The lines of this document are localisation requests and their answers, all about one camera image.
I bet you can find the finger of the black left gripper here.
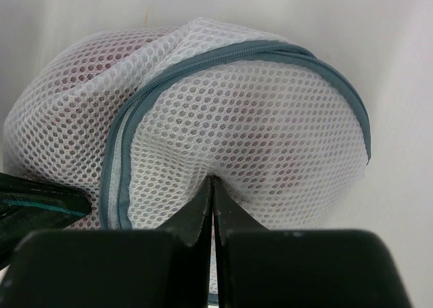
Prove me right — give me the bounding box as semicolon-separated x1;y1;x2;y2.
1;173;92;261

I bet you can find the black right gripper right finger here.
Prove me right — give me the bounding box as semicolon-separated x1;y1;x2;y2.
212;178;411;307

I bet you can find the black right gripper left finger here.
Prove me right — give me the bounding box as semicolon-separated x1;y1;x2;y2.
1;177;212;307

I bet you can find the blue-trimmed mesh laundry bag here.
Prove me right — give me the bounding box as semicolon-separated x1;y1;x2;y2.
3;19;371;229

